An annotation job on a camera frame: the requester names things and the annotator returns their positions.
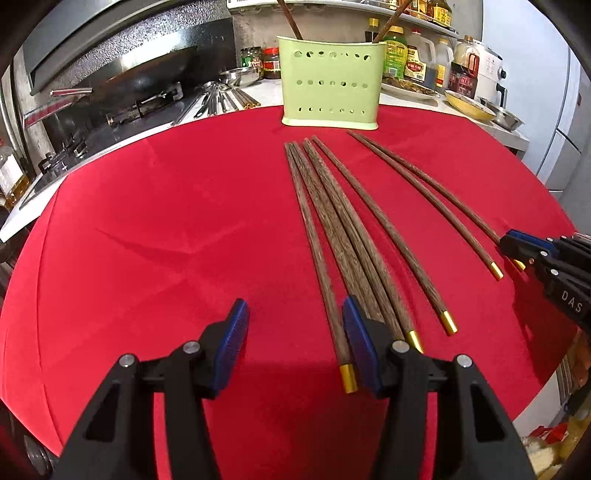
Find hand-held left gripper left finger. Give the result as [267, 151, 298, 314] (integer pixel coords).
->
[51, 299, 250, 480]

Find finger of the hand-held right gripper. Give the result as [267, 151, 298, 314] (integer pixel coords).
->
[507, 229, 591, 257]
[499, 235, 591, 296]

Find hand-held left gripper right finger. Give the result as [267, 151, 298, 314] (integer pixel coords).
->
[344, 295, 539, 480]

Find green plastic chopstick holder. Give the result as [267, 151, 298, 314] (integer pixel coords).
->
[277, 36, 386, 129]

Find white refrigerator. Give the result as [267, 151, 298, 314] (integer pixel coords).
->
[536, 46, 587, 195]

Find wide steel bowl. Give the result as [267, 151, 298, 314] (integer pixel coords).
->
[480, 97, 525, 131]

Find red tablecloth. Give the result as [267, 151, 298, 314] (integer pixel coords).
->
[0, 104, 578, 480]

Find snack bags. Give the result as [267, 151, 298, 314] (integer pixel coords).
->
[522, 415, 583, 480]

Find yellow bowl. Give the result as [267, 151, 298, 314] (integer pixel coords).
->
[443, 90, 497, 123]

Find white kitchen appliance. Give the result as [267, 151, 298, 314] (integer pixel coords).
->
[475, 44, 509, 109]

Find plate of food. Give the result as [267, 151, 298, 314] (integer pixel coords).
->
[381, 76, 441, 102]

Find clear bottle yellow cap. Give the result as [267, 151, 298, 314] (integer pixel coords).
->
[434, 37, 455, 90]

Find large soy sauce jug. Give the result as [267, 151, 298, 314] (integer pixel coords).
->
[406, 30, 437, 88]

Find green plastic bottle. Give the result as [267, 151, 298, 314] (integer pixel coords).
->
[381, 25, 409, 81]

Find bundle of gold metal chopsticks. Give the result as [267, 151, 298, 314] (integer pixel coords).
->
[228, 88, 262, 112]

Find bundle of steel spoons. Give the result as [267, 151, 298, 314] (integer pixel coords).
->
[173, 80, 232, 125]

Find black gas stove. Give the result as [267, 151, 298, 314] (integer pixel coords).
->
[18, 83, 199, 204]

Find small steel bowl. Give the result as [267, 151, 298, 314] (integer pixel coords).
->
[217, 67, 264, 88]

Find clear cooking oil bottle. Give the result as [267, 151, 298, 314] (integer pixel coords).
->
[0, 143, 31, 208]

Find black wok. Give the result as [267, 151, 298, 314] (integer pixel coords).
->
[51, 46, 199, 107]

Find red chili sauce jar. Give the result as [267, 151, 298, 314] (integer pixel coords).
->
[261, 46, 282, 80]

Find chopsticks standing in holder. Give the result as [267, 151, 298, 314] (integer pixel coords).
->
[228, 0, 462, 40]

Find steel range hood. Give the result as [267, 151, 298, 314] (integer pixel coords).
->
[21, 0, 232, 95]

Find jar with red handle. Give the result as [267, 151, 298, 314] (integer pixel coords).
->
[448, 39, 481, 100]

